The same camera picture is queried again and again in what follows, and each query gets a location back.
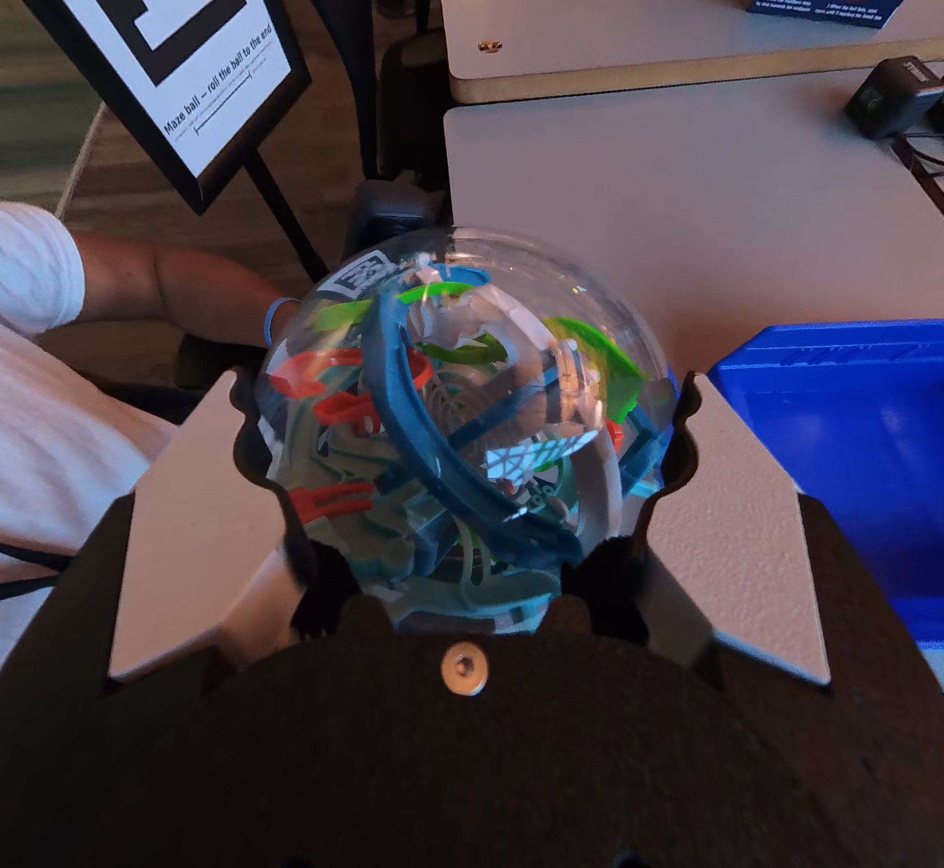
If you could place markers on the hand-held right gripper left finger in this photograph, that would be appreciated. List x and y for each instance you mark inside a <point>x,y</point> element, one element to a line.
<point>199,536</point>

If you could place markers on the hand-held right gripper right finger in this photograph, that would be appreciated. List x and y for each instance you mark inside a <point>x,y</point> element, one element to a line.
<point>730,543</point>

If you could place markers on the clear plastic maze ball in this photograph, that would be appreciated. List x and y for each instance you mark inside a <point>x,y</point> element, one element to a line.
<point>472,440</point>

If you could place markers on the blue plastic bin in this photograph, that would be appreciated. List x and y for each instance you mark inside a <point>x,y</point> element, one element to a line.
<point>848,455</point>

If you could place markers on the blue wristband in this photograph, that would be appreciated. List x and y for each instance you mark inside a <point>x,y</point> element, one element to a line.
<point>280,322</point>

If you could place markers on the person in white shirt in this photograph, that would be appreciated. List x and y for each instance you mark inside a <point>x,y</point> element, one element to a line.
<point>44,403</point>

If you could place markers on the black framed tag sign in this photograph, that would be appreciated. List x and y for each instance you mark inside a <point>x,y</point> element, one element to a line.
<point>147,13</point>

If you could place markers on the small black device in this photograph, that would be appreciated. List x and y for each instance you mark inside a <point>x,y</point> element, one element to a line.
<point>889,97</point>

